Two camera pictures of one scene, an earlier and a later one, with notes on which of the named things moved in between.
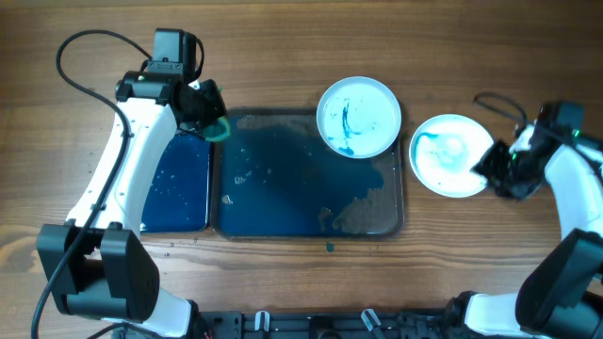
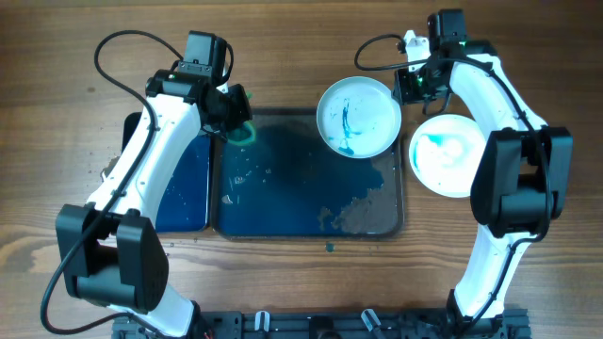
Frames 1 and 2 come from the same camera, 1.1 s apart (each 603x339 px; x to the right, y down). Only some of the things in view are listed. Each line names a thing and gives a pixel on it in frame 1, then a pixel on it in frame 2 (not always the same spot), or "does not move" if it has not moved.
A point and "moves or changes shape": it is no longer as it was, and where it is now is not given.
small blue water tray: (178, 192) does not move
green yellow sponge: (218, 132) moves or changes shape
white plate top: (359, 117) does not move
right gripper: (490, 163) -> (406, 88)
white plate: (443, 152) does not move
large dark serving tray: (274, 178) does not move
